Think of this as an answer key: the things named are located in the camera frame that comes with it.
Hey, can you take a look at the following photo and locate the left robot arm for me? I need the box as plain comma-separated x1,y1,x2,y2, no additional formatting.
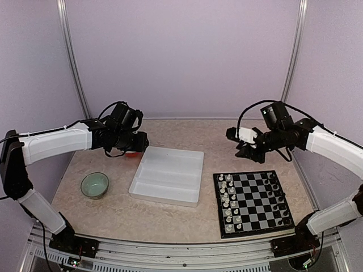
1,101,149,252

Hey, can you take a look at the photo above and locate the front aluminium rail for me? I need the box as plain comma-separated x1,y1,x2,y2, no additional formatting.
17,228,350,271

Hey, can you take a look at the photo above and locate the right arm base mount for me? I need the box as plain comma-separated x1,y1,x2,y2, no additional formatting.
271,235,320,258

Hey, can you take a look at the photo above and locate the black white chess board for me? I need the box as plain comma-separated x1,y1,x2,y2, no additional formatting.
213,170,295,239

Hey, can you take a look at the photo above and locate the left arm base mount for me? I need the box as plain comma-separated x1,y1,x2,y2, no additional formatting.
49,236,99,258

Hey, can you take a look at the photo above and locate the row of black chess pieces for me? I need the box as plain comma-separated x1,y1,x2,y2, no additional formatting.
259,172,294,228

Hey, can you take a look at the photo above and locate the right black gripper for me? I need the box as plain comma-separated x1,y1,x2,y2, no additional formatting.
235,127,285,164

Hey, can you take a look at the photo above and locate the white divided plastic tray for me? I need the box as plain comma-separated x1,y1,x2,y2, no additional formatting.
129,146,204,207

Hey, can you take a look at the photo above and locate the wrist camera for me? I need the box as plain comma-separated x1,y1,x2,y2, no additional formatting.
226,127,258,145
109,102,143,130

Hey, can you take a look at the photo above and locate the right aluminium frame post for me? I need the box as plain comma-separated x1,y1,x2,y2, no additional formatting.
281,0,308,102

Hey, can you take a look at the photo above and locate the left aluminium frame post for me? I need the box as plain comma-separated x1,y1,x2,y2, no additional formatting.
56,0,91,118

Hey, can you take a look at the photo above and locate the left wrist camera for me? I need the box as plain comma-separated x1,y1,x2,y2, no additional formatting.
109,102,143,130

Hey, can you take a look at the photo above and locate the orange white bowl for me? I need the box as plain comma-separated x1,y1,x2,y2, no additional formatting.
125,152,140,158

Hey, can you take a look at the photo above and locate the green glass bowl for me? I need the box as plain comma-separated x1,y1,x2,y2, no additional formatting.
80,172,109,199

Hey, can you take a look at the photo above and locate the aluminium frame post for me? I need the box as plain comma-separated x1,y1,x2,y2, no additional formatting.
281,0,308,102
56,0,91,118

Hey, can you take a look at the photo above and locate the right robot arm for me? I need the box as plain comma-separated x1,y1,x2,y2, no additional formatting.
226,100,362,252

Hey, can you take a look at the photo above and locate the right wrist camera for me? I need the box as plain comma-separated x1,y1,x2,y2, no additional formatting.
226,127,258,145

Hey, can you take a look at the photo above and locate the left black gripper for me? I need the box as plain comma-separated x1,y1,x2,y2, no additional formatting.
113,129,149,152

